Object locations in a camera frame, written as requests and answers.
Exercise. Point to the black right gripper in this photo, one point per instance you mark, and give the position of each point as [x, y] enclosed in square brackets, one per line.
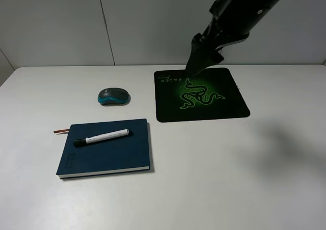
[205, 47]

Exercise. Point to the white marker pen black cap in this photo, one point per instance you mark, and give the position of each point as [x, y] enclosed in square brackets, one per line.
[102, 137]

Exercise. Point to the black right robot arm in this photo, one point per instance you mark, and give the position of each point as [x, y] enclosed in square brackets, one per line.
[231, 23]

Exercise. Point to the black green snake mouse pad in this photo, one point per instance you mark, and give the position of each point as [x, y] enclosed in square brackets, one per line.
[210, 95]

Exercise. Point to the grey and teal computer mouse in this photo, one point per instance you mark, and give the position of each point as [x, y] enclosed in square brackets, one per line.
[113, 96]

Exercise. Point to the blue hardcover notebook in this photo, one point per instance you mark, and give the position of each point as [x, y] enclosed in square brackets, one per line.
[119, 155]

